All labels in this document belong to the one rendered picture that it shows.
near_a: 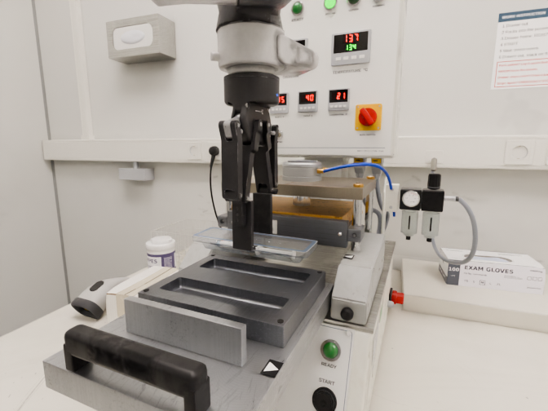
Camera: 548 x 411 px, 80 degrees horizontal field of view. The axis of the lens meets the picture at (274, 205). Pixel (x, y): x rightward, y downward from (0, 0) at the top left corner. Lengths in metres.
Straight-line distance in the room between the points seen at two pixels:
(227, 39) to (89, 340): 0.36
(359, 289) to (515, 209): 0.84
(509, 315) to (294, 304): 0.68
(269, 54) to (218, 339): 0.33
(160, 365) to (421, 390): 0.52
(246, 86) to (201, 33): 1.05
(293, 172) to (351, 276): 0.23
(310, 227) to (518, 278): 0.67
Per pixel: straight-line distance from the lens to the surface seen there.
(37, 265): 2.06
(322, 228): 0.56
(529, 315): 1.00
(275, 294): 0.42
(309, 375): 0.52
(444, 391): 0.73
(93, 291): 0.96
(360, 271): 0.50
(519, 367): 0.86
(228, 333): 0.33
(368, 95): 0.77
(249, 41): 0.44
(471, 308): 0.97
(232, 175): 0.41
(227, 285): 0.45
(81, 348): 0.36
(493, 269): 1.07
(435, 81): 1.21
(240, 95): 0.43
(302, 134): 0.79
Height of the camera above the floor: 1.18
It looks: 10 degrees down
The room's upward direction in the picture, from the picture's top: straight up
